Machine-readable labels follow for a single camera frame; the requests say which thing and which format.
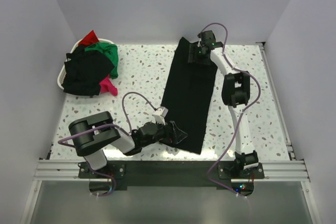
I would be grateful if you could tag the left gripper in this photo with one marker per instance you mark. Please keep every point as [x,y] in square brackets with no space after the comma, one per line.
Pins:
[172,135]

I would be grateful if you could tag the black t-shirt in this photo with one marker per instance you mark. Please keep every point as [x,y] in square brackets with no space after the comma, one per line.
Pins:
[187,96]

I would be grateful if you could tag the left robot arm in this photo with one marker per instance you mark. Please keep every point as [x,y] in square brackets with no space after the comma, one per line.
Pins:
[92,133]

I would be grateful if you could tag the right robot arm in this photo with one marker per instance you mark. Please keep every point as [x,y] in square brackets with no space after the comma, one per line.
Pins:
[235,95]

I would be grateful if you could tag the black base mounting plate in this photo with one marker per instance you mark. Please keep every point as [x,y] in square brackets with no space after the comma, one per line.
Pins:
[125,174]

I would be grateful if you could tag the pink t-shirt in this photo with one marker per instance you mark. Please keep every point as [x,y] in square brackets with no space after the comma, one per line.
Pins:
[107,86]

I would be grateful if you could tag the green t-shirt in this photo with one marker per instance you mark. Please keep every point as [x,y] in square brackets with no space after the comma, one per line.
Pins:
[110,51]

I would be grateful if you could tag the black clothes pile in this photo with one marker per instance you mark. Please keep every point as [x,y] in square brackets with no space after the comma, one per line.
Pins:
[85,69]

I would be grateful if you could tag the red t-shirt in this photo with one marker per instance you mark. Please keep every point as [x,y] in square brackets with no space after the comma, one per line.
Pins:
[89,39]

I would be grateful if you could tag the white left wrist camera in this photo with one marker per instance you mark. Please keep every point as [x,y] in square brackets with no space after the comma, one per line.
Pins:
[160,113]

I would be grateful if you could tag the right side aluminium rail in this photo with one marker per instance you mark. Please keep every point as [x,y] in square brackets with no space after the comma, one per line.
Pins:
[289,145]

